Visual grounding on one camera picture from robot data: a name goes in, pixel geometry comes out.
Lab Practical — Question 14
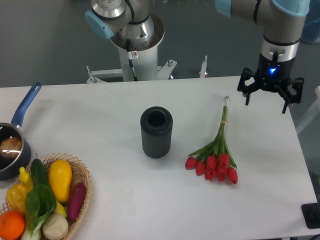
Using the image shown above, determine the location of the white metal base frame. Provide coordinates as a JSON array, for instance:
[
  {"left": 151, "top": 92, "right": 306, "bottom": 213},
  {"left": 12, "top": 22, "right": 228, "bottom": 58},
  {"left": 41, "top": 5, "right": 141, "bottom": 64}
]
[{"left": 86, "top": 55, "right": 209, "bottom": 84}]

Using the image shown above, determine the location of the brown food in saucepan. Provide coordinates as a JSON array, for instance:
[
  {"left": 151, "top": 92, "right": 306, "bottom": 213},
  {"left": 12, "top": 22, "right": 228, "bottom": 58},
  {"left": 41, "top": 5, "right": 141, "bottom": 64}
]
[{"left": 0, "top": 137, "right": 22, "bottom": 158}]

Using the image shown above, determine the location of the dark green cucumber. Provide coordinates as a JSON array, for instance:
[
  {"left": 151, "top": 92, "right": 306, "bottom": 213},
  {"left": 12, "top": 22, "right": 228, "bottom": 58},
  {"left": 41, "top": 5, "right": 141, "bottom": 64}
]
[{"left": 31, "top": 158, "right": 49, "bottom": 187}]

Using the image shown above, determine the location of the purple eggplant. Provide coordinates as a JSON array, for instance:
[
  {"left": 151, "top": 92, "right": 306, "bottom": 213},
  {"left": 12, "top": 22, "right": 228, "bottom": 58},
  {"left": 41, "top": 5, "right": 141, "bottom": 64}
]
[{"left": 67, "top": 182, "right": 87, "bottom": 222}]

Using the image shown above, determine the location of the dark grey ribbed vase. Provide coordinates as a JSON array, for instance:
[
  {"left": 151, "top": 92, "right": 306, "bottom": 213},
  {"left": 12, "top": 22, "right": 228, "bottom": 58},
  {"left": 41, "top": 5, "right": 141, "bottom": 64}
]
[{"left": 140, "top": 106, "right": 173, "bottom": 159}]

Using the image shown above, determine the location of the beige garlic bulb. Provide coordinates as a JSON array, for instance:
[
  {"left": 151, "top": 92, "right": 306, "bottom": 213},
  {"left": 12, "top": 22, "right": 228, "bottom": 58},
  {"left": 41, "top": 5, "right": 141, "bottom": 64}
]
[{"left": 42, "top": 213, "right": 69, "bottom": 240}]

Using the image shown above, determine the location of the orange fruit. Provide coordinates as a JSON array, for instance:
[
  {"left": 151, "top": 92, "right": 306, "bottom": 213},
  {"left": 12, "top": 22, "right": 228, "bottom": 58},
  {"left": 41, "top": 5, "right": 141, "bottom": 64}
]
[{"left": 0, "top": 211, "right": 26, "bottom": 240}]

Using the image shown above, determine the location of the yellow squash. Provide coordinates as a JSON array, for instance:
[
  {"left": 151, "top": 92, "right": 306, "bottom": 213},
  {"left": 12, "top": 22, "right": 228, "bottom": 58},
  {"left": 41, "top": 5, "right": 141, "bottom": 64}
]
[{"left": 48, "top": 159, "right": 72, "bottom": 204}]

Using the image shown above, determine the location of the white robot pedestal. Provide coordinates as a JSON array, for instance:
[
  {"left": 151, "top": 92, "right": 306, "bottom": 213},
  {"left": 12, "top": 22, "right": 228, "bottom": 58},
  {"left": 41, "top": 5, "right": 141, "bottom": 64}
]
[{"left": 111, "top": 13, "right": 165, "bottom": 82}]

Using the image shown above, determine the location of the black device at table edge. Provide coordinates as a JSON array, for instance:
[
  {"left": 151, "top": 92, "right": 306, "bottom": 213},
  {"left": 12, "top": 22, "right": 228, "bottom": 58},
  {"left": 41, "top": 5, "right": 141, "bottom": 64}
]
[{"left": 301, "top": 202, "right": 320, "bottom": 229}]

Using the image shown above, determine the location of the red tulip bouquet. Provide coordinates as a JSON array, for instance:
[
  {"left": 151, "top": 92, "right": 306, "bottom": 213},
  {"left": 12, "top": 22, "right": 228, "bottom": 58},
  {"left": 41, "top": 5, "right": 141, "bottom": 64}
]
[{"left": 184, "top": 96, "right": 239, "bottom": 184}]

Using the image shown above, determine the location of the blue handled saucepan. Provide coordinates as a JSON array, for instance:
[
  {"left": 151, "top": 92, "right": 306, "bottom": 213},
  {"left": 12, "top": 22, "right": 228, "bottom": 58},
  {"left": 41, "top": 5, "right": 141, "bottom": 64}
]
[{"left": 0, "top": 82, "right": 42, "bottom": 181}]

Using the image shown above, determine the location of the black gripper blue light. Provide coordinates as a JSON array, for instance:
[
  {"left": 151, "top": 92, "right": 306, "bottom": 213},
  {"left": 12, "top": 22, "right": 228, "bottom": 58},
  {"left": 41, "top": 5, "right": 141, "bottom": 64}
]
[{"left": 237, "top": 53, "right": 305, "bottom": 114}]

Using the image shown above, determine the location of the woven wicker basket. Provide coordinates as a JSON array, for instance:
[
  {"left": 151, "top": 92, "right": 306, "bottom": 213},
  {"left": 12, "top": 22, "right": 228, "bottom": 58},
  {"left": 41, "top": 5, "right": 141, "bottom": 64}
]
[{"left": 0, "top": 153, "right": 92, "bottom": 240}]

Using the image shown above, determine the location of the small yellow gourd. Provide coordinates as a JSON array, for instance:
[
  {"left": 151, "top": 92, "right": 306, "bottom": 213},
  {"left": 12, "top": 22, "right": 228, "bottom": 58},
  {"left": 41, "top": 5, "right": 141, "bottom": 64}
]
[{"left": 19, "top": 166, "right": 34, "bottom": 191}]

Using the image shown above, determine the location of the green bok choy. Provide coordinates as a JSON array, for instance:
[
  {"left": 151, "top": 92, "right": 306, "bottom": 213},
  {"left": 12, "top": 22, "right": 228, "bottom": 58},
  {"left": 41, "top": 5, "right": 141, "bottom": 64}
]
[{"left": 20, "top": 183, "right": 57, "bottom": 240}]

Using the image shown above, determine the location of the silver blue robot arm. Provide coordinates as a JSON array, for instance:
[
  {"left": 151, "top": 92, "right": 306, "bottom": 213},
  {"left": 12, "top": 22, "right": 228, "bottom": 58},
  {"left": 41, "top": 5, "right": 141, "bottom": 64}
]
[{"left": 84, "top": 0, "right": 310, "bottom": 105}]

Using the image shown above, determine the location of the black cable on pedestal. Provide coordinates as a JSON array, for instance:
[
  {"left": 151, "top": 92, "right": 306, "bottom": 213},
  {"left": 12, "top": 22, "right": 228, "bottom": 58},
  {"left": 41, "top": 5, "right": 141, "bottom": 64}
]
[{"left": 125, "top": 38, "right": 139, "bottom": 82}]

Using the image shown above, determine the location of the yellow bell pepper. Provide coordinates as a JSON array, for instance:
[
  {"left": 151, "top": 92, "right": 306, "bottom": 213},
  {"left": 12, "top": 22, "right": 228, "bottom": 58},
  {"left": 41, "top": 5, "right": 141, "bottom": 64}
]
[{"left": 6, "top": 183, "right": 29, "bottom": 214}]

